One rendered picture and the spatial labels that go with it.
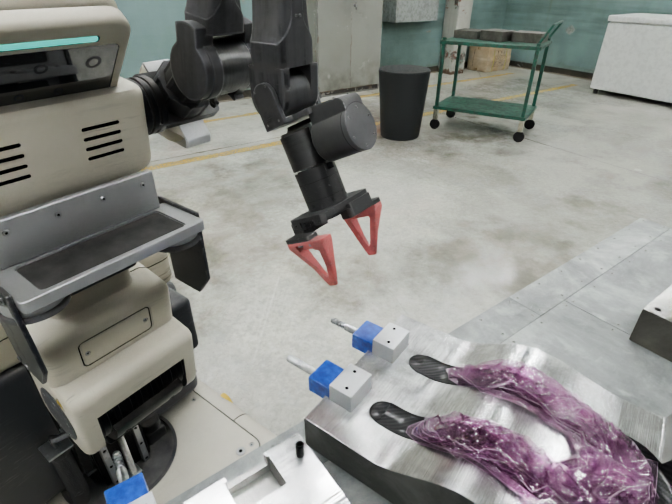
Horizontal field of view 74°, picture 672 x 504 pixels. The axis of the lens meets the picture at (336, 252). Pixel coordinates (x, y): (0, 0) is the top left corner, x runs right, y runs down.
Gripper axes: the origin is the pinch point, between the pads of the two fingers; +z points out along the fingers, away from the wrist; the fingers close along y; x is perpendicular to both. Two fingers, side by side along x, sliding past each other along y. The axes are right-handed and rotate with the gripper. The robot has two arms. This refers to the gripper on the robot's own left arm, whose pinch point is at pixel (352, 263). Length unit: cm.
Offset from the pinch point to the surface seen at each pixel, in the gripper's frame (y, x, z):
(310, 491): -24.3, -6.1, 15.0
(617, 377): 23.3, -23.0, 33.7
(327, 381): -10.2, 2.8, 12.9
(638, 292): 51, -23, 34
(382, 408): -8.1, -3.3, 18.0
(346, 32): 457, 308, -129
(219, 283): 68, 161, 30
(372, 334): 1.5, 3.0, 12.8
